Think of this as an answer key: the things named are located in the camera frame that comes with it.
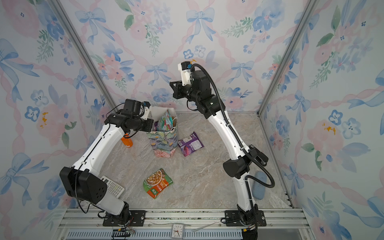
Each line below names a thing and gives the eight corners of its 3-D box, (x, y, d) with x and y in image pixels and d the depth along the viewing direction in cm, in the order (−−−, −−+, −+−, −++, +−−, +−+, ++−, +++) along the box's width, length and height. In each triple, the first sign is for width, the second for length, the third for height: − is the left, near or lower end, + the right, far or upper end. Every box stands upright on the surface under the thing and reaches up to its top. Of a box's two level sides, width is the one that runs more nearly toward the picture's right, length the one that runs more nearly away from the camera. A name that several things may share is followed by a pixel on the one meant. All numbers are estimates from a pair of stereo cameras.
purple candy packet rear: (185, 157, 98) (185, 154, 95) (176, 144, 104) (175, 141, 101) (203, 146, 103) (204, 143, 101) (194, 134, 109) (194, 131, 107)
